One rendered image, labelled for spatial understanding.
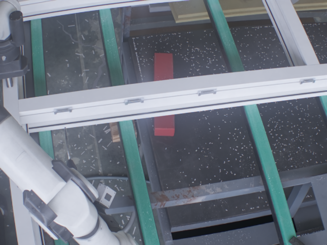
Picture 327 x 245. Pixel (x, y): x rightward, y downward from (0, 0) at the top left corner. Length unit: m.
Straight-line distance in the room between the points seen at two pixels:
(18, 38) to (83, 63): 1.46
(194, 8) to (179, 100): 0.66
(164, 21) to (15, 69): 0.81
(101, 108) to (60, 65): 1.29
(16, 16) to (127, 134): 0.46
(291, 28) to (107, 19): 0.55
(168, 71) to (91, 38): 0.99
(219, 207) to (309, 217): 0.30
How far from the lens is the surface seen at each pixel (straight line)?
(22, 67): 1.63
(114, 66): 1.82
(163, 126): 1.99
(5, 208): 2.44
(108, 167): 2.64
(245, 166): 1.99
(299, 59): 1.88
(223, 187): 1.67
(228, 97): 1.76
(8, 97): 1.69
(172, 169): 1.96
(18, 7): 1.52
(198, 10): 2.31
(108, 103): 1.67
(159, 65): 2.13
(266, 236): 1.93
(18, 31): 1.49
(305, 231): 1.93
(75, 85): 2.87
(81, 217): 1.18
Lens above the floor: 2.27
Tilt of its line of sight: 55 degrees down
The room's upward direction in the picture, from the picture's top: 8 degrees clockwise
